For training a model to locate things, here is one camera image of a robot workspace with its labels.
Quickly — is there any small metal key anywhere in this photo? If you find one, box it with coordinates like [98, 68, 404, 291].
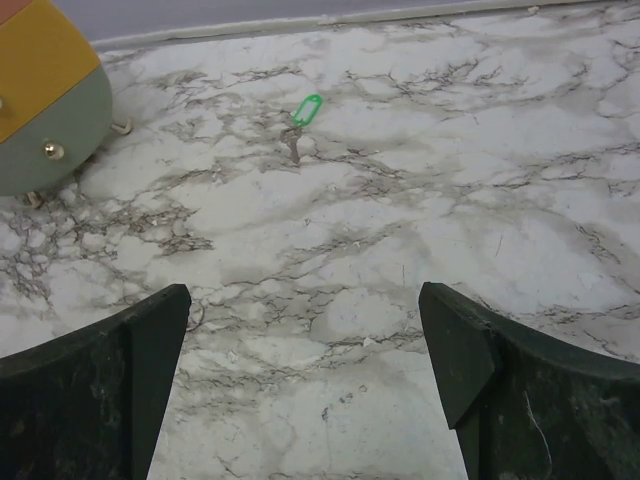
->
[280, 127, 302, 165]

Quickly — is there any round key holder drum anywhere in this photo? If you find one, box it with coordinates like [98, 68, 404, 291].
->
[1, 1, 132, 208]

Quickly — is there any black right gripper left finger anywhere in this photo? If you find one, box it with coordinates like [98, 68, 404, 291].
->
[1, 284, 191, 479]

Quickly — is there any green key tag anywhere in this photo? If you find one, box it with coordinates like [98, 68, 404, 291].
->
[292, 94, 323, 127]

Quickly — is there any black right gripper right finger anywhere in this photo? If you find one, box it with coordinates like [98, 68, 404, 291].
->
[419, 282, 639, 479]

